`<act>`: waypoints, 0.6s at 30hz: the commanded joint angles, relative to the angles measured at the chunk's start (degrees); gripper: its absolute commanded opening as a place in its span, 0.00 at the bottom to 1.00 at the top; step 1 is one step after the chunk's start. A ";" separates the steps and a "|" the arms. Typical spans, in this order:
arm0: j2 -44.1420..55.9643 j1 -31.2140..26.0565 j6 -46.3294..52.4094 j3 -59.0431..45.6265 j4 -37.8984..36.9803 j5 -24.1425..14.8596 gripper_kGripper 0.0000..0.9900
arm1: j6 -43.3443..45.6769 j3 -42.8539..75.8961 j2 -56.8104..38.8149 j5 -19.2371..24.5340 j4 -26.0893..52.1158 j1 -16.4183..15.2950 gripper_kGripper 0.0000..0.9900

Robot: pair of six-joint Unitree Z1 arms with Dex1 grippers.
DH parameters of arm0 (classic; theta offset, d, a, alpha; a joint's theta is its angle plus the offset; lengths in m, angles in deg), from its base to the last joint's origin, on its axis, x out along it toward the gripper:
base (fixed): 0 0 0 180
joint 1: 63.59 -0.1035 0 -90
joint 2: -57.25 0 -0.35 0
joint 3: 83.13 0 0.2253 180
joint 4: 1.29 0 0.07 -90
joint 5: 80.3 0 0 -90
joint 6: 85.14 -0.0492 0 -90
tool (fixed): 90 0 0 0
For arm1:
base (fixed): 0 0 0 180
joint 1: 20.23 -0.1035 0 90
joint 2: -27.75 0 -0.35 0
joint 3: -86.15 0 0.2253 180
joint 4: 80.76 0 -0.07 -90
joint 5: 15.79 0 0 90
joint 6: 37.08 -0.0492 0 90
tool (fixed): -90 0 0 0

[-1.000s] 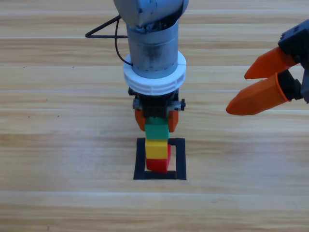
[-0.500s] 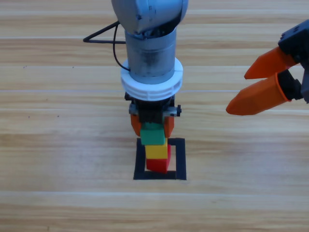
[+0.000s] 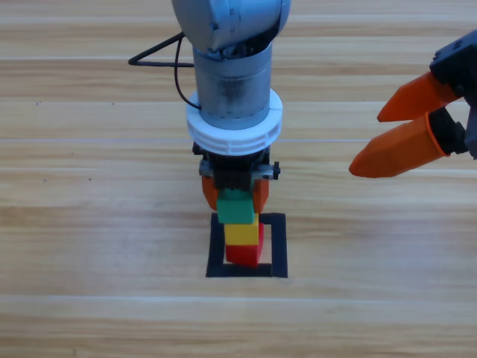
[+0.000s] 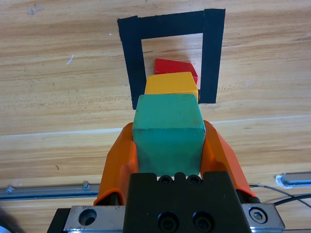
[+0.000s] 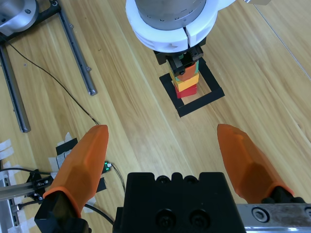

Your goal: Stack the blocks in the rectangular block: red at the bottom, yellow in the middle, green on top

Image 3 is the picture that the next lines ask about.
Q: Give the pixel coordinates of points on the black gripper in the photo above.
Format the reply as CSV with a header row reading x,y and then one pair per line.
x,y
454,67
233,171

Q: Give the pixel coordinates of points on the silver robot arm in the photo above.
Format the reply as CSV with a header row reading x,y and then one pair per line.
x,y
231,93

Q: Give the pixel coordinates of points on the red cube block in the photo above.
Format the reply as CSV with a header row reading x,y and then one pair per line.
x,y
242,255

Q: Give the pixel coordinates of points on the black tape square outline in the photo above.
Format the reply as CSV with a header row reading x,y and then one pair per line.
x,y
279,246

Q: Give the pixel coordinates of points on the green cube block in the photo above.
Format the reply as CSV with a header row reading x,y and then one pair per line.
x,y
234,210

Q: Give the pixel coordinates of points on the yellow cube block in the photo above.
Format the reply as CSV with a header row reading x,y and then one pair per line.
x,y
240,235

